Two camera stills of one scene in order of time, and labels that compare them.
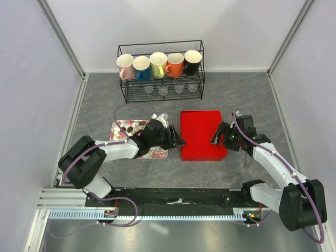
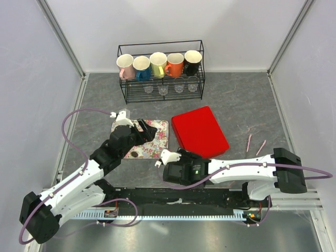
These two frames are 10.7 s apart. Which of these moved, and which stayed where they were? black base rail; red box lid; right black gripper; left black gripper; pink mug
Moved: right black gripper; left black gripper
Stayed: pink mug; red box lid; black base rail
